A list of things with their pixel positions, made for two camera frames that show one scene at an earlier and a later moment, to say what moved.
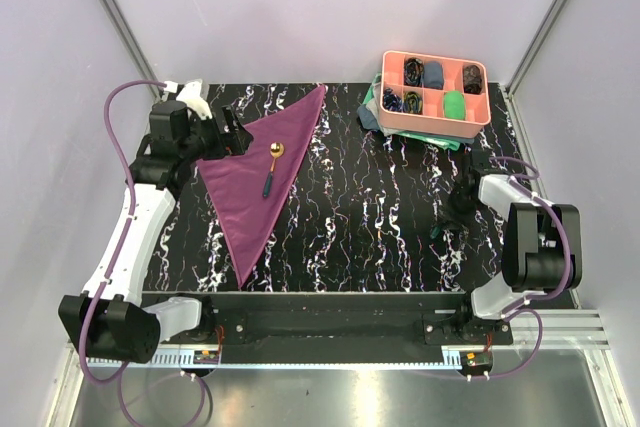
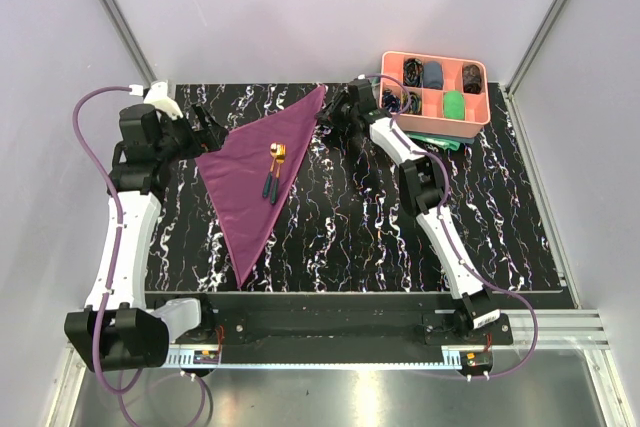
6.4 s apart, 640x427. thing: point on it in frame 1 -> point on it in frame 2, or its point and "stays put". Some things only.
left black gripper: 234,142 -> 208,139
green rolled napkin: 454,105 stays put
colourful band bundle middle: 412,103 stays put
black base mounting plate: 341,318 stays put
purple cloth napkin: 235,184 stays put
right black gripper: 453,220 -> 327,115
